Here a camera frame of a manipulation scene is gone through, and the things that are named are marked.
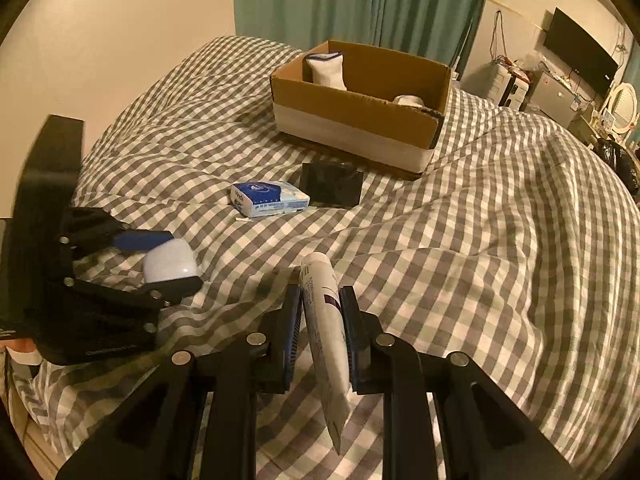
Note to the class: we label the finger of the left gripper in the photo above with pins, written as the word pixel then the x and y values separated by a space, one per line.
pixel 160 290
pixel 130 237

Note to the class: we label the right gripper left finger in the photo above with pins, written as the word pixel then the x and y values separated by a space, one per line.
pixel 196 406

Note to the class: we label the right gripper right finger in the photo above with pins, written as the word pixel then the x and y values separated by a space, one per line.
pixel 442 414

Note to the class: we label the white toy figure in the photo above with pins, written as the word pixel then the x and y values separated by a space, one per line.
pixel 170 261

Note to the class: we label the blue Vinda tissue pack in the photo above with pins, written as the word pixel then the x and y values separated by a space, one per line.
pixel 257 199

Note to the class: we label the white tube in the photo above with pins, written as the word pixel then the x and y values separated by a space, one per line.
pixel 326 333

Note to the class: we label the black plastic cup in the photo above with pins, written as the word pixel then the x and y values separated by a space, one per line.
pixel 331 184

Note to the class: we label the grey white checkered duvet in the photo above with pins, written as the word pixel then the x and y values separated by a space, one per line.
pixel 518 246

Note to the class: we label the white pouch in box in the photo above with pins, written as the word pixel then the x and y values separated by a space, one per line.
pixel 327 69

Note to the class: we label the brown cardboard box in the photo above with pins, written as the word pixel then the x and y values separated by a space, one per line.
pixel 363 121

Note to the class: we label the black garbage bags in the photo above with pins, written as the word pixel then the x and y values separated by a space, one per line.
pixel 614 155

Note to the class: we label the white tape roll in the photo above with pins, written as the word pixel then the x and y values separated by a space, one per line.
pixel 409 100

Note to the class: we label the silver mini fridge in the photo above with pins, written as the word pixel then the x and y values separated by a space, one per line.
pixel 550 98

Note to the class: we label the white oval vanity mirror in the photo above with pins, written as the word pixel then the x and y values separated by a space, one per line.
pixel 620 110

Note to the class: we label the green curtain left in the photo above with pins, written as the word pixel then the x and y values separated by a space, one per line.
pixel 442 30

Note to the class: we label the black wall television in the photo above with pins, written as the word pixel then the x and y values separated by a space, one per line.
pixel 575 47

